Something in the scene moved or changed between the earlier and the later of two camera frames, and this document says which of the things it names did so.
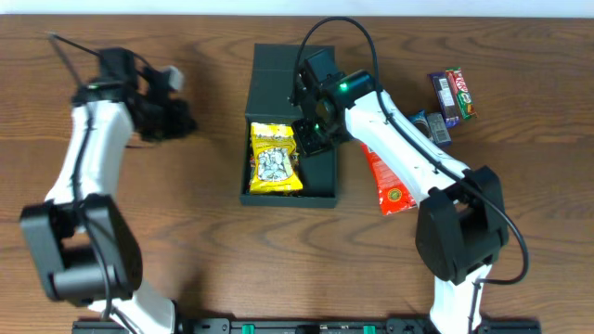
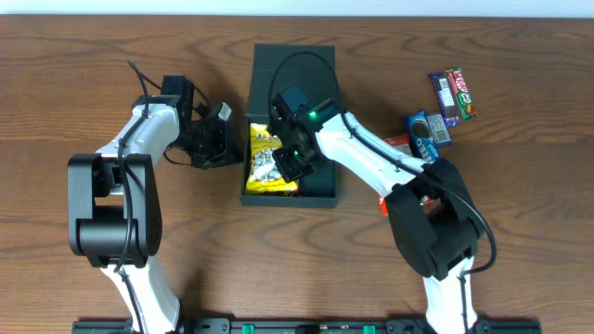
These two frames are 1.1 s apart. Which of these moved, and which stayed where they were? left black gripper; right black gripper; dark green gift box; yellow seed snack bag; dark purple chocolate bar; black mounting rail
Moved: left black gripper; right black gripper
Stayed: dark green gift box; yellow seed snack bag; black mounting rail; dark purple chocolate bar
